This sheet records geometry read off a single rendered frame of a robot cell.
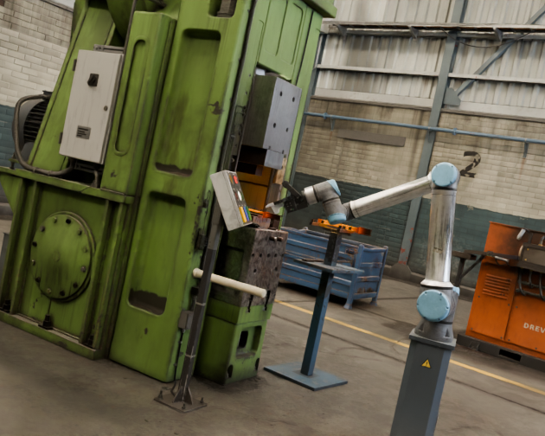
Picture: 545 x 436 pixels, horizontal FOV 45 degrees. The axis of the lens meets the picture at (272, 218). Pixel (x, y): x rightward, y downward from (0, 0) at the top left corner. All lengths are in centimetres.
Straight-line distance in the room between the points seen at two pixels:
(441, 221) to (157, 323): 163
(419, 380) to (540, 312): 343
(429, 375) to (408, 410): 20
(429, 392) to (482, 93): 874
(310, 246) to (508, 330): 234
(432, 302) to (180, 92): 181
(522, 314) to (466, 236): 466
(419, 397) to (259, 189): 162
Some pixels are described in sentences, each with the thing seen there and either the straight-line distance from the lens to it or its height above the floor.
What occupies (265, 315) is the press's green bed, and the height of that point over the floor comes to 40.
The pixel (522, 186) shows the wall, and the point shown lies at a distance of 1106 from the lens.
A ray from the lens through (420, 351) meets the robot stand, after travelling 337.
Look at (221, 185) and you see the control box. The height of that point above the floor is 112.
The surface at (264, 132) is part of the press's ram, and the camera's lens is 373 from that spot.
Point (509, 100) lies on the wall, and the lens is 1150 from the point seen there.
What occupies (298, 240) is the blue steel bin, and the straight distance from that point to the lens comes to 772.
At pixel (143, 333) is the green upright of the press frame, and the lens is 383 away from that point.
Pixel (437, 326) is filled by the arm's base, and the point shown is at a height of 67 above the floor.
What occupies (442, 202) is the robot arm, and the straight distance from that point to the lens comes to 319.
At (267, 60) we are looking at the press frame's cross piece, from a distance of 392.
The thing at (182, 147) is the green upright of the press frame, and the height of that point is 128.
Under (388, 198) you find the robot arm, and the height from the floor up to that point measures 123.
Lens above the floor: 119
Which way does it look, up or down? 3 degrees down
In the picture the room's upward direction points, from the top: 12 degrees clockwise
